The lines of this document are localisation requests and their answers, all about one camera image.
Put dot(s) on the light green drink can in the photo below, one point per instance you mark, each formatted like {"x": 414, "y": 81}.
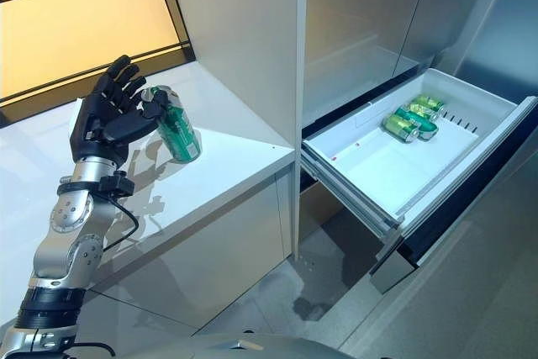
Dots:
{"x": 428, "y": 104}
{"x": 397, "y": 125}

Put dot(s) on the white counter cabinet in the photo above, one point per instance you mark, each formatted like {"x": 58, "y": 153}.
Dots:
{"x": 210, "y": 245}

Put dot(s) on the grey drawer slide rail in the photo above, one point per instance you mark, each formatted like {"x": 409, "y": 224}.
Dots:
{"x": 349, "y": 199}

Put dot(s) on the white fridge drawer bin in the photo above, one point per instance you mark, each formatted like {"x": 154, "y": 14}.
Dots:
{"x": 378, "y": 165}

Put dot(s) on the tall white cabinet panel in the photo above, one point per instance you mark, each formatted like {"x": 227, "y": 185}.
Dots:
{"x": 239, "y": 39}

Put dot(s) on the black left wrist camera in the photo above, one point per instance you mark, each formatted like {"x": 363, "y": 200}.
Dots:
{"x": 119, "y": 184}

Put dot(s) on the stainless fridge drawer front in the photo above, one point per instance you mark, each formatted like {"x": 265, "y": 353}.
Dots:
{"x": 471, "y": 249}

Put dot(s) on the stainless steel fridge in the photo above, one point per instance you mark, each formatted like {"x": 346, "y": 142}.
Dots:
{"x": 365, "y": 6}

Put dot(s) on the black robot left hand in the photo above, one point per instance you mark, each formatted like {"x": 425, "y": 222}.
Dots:
{"x": 105, "y": 123}

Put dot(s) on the backlit panel with dark frame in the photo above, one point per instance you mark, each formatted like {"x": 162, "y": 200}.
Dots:
{"x": 63, "y": 27}

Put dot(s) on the grey robot torso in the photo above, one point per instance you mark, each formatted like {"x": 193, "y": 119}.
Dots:
{"x": 252, "y": 348}

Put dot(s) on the dark green drink can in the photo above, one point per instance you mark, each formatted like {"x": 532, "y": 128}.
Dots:
{"x": 180, "y": 132}
{"x": 424, "y": 125}

